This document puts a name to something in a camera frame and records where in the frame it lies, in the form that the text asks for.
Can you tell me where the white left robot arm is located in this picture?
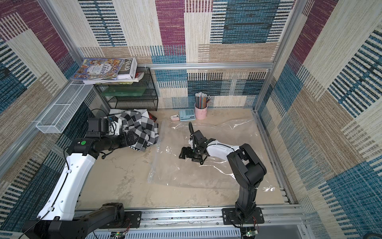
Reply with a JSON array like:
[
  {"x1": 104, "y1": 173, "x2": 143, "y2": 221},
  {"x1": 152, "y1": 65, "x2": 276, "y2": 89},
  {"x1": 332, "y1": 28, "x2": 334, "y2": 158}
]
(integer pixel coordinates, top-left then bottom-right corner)
[{"x1": 22, "y1": 118, "x2": 138, "y2": 239}]

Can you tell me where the small white pink eraser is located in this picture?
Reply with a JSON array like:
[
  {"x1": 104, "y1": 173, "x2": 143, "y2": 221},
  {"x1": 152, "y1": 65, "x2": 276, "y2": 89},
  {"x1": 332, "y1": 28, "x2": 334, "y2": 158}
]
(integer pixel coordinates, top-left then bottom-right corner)
[{"x1": 170, "y1": 115, "x2": 180, "y2": 121}]

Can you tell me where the red black plaid shirt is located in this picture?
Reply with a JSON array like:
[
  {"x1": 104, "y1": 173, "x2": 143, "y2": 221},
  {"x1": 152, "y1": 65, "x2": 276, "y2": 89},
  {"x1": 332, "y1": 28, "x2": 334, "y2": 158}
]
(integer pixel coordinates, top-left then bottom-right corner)
[{"x1": 148, "y1": 112, "x2": 157, "y2": 122}]

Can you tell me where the white wire mesh basket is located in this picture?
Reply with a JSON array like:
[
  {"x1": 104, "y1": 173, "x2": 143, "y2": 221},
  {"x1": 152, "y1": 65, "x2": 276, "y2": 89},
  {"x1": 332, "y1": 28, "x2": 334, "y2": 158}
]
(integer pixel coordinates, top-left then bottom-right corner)
[{"x1": 36, "y1": 83, "x2": 93, "y2": 134}]

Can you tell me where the teal desk calculator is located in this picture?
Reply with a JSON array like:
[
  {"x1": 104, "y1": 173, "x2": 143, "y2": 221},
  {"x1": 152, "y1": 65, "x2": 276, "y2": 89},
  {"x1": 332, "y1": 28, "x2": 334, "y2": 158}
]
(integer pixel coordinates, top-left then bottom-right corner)
[{"x1": 179, "y1": 109, "x2": 196, "y2": 121}]

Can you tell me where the black wire shelf rack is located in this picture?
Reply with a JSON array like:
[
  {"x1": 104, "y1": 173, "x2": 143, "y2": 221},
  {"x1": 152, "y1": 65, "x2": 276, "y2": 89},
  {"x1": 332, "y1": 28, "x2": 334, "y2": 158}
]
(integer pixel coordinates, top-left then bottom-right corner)
[{"x1": 95, "y1": 67, "x2": 159, "y2": 111}]

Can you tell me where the coloured pencils bundle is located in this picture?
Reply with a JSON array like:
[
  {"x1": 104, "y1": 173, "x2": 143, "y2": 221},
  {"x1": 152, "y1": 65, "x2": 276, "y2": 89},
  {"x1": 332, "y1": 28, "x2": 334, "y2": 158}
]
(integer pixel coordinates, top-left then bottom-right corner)
[{"x1": 195, "y1": 92, "x2": 210, "y2": 109}]

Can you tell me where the pink metal pencil bucket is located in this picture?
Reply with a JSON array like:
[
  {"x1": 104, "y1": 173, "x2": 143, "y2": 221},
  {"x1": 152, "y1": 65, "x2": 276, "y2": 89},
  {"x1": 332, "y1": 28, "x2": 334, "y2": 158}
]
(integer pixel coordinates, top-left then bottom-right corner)
[{"x1": 195, "y1": 104, "x2": 208, "y2": 120}]

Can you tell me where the clear plastic vacuum bag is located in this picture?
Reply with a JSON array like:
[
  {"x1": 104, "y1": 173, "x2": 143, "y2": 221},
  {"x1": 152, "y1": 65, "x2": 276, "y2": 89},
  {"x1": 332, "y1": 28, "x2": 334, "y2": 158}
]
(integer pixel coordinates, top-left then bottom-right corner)
[{"x1": 148, "y1": 118, "x2": 279, "y2": 193}]

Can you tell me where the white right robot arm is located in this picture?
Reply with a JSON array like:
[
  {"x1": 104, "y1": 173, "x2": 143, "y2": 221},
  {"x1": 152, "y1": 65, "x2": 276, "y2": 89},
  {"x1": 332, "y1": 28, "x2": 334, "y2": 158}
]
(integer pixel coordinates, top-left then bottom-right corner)
[{"x1": 179, "y1": 127, "x2": 267, "y2": 227}]

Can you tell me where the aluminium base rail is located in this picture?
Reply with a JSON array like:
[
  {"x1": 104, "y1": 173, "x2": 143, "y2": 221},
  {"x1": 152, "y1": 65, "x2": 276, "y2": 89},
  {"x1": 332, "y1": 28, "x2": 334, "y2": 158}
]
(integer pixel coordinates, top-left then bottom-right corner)
[{"x1": 74, "y1": 204, "x2": 308, "y2": 239}]

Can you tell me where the green flat box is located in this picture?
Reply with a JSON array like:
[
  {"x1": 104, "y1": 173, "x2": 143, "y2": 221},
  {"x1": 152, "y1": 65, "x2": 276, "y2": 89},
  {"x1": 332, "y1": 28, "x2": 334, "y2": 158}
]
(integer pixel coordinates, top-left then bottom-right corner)
[{"x1": 101, "y1": 86, "x2": 147, "y2": 97}]

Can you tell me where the black folio book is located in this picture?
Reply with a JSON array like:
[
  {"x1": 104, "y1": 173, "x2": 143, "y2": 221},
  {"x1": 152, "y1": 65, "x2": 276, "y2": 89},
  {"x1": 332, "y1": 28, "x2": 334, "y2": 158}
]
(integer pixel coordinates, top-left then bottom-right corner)
[{"x1": 81, "y1": 57, "x2": 144, "y2": 85}]

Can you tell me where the colourful illustrated book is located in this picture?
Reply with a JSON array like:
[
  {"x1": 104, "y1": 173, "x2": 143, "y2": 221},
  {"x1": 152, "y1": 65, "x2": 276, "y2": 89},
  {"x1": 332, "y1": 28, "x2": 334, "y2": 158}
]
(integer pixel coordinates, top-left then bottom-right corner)
[{"x1": 71, "y1": 58, "x2": 124, "y2": 80}]

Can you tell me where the grey white checked shirt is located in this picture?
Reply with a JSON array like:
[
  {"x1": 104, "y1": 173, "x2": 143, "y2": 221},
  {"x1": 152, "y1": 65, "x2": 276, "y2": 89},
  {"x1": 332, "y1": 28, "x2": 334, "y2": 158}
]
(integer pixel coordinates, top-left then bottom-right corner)
[{"x1": 128, "y1": 119, "x2": 159, "y2": 151}]

